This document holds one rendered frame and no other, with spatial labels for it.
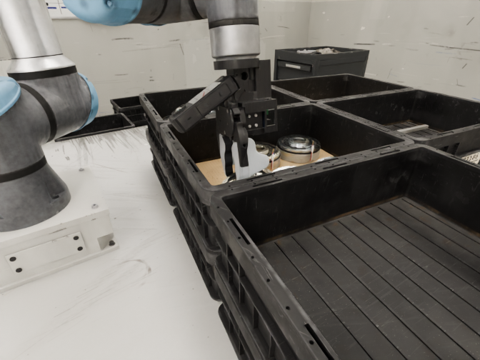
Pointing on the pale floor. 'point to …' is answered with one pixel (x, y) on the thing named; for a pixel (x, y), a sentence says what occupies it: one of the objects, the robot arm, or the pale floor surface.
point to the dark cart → (318, 62)
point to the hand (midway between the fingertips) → (233, 181)
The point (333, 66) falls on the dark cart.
